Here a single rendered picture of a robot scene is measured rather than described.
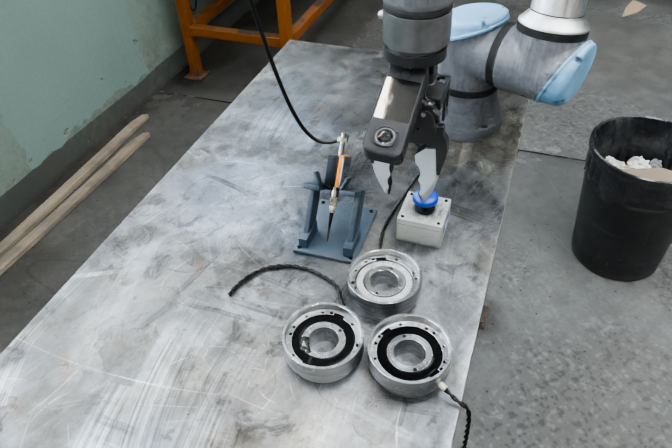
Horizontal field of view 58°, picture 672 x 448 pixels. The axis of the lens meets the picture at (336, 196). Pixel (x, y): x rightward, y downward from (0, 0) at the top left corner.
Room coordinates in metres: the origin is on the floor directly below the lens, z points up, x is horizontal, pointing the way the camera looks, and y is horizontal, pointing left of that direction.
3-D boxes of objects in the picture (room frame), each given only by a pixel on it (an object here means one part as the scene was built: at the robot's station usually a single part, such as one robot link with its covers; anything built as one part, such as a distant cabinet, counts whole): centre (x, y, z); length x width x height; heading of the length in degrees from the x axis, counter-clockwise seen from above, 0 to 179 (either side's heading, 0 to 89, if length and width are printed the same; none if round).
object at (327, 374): (0.49, 0.03, 0.82); 0.10 x 0.10 x 0.04
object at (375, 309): (0.58, -0.06, 0.82); 0.10 x 0.10 x 0.04
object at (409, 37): (0.63, -0.09, 1.18); 0.08 x 0.08 x 0.05
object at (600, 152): (1.41, -0.91, 0.21); 0.34 x 0.34 x 0.43
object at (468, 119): (1.02, -0.26, 0.85); 0.15 x 0.15 x 0.10
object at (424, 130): (0.64, -0.10, 1.10); 0.09 x 0.08 x 0.12; 158
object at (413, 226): (0.72, -0.14, 0.82); 0.08 x 0.07 x 0.05; 158
